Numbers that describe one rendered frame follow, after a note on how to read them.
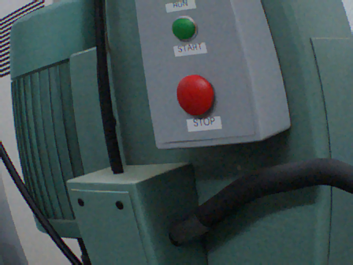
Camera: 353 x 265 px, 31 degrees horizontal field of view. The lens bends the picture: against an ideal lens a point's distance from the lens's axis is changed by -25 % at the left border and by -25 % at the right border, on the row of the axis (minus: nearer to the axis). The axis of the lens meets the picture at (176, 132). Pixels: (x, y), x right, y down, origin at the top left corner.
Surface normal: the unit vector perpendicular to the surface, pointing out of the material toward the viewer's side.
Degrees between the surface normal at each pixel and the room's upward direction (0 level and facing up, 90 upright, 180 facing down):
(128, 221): 90
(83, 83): 90
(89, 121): 90
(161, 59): 90
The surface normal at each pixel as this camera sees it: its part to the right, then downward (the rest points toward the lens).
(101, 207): -0.58, 0.18
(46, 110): -0.16, 0.13
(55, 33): 0.10, 0.09
